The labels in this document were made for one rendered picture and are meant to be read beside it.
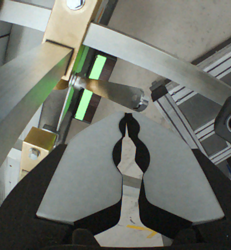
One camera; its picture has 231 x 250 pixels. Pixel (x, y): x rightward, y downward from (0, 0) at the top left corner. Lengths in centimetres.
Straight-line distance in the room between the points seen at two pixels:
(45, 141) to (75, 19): 22
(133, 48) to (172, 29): 90
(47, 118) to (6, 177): 43
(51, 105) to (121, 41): 28
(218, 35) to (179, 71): 99
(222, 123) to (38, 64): 19
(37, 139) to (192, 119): 89
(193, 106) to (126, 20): 57
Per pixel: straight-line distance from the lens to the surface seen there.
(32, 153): 35
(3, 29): 54
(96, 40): 26
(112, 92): 16
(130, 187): 41
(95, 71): 44
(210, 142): 126
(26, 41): 56
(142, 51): 26
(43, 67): 18
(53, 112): 50
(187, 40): 119
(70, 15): 25
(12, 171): 83
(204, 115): 113
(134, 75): 118
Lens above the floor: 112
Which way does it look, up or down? 58 degrees down
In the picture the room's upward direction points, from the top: 178 degrees counter-clockwise
